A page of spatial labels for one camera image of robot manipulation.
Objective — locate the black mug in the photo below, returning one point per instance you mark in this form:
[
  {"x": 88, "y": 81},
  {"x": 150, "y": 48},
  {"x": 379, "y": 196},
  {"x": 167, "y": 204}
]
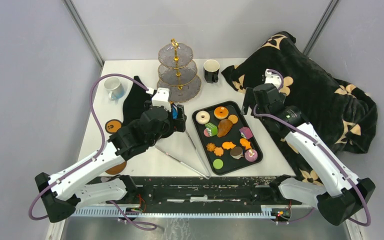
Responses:
[{"x": 211, "y": 68}]

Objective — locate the green round cookie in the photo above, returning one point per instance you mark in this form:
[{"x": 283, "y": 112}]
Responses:
[{"x": 218, "y": 164}]

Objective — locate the orange fish cookie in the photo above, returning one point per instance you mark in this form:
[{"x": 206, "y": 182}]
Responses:
[
  {"x": 245, "y": 143},
  {"x": 228, "y": 145}
]

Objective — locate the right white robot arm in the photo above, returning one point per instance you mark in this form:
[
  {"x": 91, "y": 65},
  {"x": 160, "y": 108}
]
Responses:
[{"x": 342, "y": 195}]

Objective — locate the brown madeleine bread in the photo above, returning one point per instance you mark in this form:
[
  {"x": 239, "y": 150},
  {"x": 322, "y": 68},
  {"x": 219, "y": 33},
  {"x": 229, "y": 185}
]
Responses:
[{"x": 224, "y": 126}]

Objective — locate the orange flower cookie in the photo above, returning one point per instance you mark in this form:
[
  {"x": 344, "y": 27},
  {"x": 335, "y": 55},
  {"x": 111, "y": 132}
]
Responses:
[{"x": 210, "y": 147}]

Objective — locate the white frosted donut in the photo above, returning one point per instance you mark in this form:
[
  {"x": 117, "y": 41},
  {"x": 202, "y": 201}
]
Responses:
[{"x": 202, "y": 117}]

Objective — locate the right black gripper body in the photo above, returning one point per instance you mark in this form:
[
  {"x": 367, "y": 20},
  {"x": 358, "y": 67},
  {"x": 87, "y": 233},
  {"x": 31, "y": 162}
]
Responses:
[{"x": 250, "y": 97}]

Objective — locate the orange leaf cookie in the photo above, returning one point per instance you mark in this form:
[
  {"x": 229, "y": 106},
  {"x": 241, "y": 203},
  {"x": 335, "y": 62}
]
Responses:
[{"x": 218, "y": 151}]

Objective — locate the white and blue mug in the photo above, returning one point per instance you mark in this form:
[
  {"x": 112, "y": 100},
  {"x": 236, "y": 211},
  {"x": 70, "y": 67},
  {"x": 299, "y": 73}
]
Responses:
[{"x": 114, "y": 87}]

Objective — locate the black cloth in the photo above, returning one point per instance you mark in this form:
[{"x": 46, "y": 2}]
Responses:
[{"x": 135, "y": 105}]

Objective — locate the pink cake slice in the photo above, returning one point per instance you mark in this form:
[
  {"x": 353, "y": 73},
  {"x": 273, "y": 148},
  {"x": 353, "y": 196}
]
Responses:
[{"x": 246, "y": 133}]

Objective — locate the black floral blanket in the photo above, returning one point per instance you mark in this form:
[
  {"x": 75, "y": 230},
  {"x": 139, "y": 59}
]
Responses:
[{"x": 344, "y": 116}]

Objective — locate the orange frosted donut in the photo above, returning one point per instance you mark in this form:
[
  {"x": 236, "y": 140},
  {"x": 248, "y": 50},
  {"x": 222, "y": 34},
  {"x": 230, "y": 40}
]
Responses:
[{"x": 221, "y": 112}]

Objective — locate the three-tier glass cake stand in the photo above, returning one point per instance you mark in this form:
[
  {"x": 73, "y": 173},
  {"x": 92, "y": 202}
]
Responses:
[{"x": 178, "y": 72}]

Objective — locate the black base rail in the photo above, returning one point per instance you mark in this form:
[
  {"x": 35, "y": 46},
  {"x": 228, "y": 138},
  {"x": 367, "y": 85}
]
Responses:
[{"x": 197, "y": 195}]

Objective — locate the smiley face coaster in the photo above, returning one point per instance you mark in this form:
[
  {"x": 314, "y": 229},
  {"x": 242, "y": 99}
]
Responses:
[{"x": 112, "y": 126}]

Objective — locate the orange fish cookie right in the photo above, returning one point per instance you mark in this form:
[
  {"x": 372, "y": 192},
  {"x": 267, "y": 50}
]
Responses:
[{"x": 245, "y": 143}]

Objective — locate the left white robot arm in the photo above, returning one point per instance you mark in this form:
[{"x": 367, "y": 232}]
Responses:
[{"x": 64, "y": 192}]

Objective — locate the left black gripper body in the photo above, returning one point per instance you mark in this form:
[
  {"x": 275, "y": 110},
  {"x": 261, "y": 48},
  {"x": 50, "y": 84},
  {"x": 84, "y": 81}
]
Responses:
[{"x": 176, "y": 125}]

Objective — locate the round orange biscuit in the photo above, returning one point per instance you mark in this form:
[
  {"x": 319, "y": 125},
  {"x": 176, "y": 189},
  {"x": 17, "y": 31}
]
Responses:
[{"x": 233, "y": 118}]

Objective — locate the orange fish cookie left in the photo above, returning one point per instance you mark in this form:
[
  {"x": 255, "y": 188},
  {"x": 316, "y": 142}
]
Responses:
[{"x": 228, "y": 145}]

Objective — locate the green cake slice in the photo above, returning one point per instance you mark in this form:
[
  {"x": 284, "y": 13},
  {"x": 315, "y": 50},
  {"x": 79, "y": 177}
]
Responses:
[{"x": 210, "y": 130}]

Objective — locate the blue patterned item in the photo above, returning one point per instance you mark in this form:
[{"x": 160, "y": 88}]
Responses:
[{"x": 174, "y": 111}]

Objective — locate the brown round saucer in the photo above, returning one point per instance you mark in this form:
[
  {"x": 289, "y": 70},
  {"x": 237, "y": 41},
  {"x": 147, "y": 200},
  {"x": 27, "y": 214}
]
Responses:
[{"x": 115, "y": 170}]

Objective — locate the metal serving tongs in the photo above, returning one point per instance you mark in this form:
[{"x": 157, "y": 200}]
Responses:
[{"x": 180, "y": 147}]

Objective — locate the black serving tray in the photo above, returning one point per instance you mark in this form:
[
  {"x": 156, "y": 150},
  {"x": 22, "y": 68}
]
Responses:
[{"x": 230, "y": 164}]

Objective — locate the brown round chocolate cookie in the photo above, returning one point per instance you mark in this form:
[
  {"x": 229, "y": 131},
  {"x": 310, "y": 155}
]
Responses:
[{"x": 236, "y": 152}]

